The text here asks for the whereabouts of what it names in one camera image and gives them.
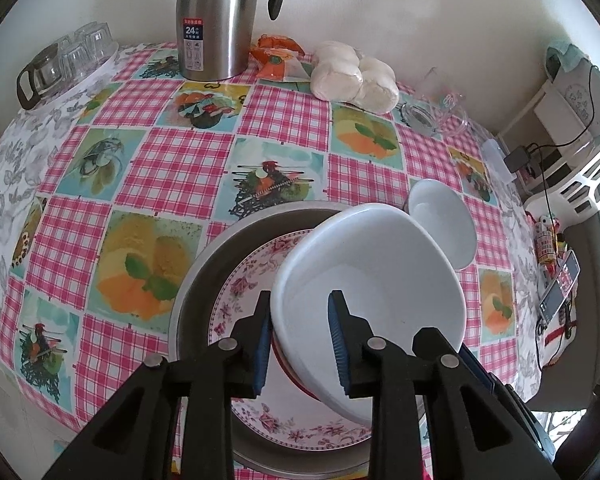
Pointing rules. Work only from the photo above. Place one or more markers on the black charger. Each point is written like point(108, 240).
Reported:
point(517, 159)

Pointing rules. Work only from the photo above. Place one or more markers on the orange snack packet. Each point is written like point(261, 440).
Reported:
point(275, 62)

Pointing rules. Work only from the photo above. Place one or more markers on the small white cup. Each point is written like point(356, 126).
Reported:
point(442, 225)

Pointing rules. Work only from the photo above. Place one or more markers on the stainless steel thermos jug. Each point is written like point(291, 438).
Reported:
point(215, 10)

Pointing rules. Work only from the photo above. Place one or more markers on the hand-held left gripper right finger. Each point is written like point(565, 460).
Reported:
point(340, 350)

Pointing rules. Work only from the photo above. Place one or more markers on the light blue bowl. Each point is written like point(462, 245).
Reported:
point(380, 270)

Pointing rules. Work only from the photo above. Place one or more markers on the floral rimmed white plate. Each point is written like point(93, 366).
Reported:
point(240, 285)

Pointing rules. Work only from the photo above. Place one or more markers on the grey floral bag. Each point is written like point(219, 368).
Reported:
point(577, 95)

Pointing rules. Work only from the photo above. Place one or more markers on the clear glass mug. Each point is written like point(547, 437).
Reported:
point(430, 105)

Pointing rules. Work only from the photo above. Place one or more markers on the white shelf stand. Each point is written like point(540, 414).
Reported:
point(555, 120)

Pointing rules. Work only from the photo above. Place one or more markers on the small red white bottle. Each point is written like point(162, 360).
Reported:
point(545, 240)

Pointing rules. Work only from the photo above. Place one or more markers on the stainless steel basin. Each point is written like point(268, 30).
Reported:
point(195, 300)

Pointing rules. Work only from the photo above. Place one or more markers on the bag of white buns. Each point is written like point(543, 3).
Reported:
point(340, 77)

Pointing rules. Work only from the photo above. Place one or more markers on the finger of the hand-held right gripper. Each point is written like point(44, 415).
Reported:
point(485, 380)

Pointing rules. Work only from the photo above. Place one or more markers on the smartphone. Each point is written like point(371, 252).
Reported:
point(560, 285)

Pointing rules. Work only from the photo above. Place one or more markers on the teal cloth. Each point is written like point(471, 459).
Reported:
point(565, 55)

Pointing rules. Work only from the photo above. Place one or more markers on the red floral bowl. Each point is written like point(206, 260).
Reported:
point(292, 372)

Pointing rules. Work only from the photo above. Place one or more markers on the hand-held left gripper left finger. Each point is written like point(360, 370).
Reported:
point(262, 355)

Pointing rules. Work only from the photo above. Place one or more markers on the small clear glass cup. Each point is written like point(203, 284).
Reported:
point(75, 60)
point(99, 42)

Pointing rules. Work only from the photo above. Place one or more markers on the white tray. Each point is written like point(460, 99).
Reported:
point(102, 72)

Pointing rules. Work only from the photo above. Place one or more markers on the white cut-out chair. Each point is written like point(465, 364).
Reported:
point(595, 180)

